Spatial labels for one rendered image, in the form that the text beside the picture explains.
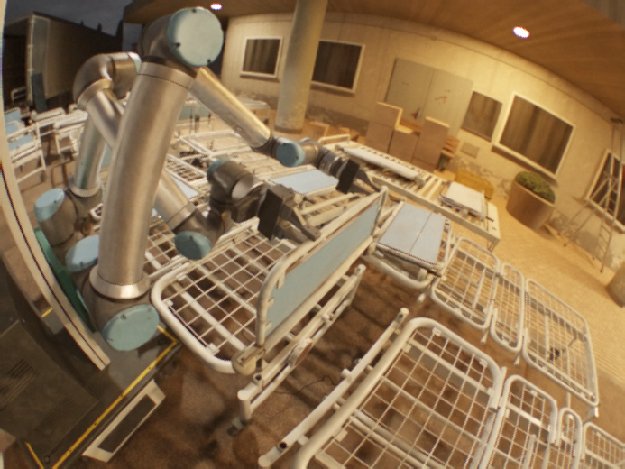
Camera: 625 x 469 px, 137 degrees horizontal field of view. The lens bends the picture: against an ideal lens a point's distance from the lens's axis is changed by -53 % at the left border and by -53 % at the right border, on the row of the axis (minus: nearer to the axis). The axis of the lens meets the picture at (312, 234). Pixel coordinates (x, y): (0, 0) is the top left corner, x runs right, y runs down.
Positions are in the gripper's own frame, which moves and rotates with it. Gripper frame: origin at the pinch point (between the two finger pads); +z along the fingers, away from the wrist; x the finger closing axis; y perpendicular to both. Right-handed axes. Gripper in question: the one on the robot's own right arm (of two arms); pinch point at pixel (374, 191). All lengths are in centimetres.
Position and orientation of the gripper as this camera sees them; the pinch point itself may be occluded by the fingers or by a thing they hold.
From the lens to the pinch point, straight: 94.3
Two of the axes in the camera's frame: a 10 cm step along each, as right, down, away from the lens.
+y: -5.5, 3.9, -7.4
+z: 7.7, 5.7, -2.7
